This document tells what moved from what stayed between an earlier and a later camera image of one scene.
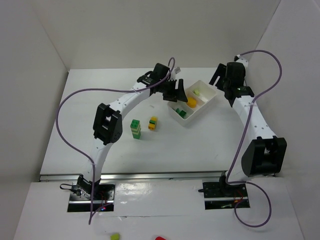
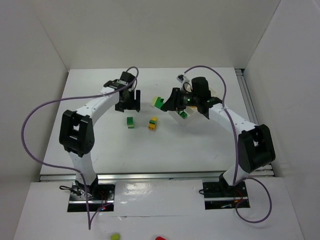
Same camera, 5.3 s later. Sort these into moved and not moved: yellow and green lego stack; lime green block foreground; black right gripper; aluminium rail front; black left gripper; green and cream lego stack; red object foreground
Moved: black left gripper; green and cream lego stack; black right gripper
Not moved: lime green block foreground; yellow and green lego stack; red object foreground; aluminium rail front
